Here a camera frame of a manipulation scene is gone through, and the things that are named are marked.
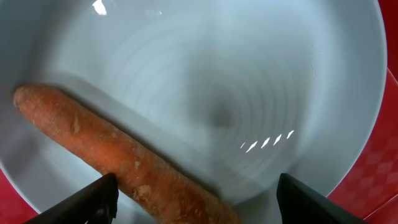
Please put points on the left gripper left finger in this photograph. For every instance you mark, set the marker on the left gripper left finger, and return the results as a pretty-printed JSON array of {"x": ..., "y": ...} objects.
[{"x": 97, "y": 203}]

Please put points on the orange carrot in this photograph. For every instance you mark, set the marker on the orange carrot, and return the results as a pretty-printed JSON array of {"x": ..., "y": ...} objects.
[{"x": 162, "y": 191}]

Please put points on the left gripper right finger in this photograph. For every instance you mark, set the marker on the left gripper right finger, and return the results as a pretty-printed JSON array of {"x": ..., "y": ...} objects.
[{"x": 299, "y": 204}]

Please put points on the large light blue plate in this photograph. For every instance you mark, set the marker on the large light blue plate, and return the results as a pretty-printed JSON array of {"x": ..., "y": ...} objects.
[{"x": 199, "y": 87}]

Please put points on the red serving tray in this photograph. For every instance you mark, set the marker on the red serving tray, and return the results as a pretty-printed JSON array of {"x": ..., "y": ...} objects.
[{"x": 373, "y": 161}]

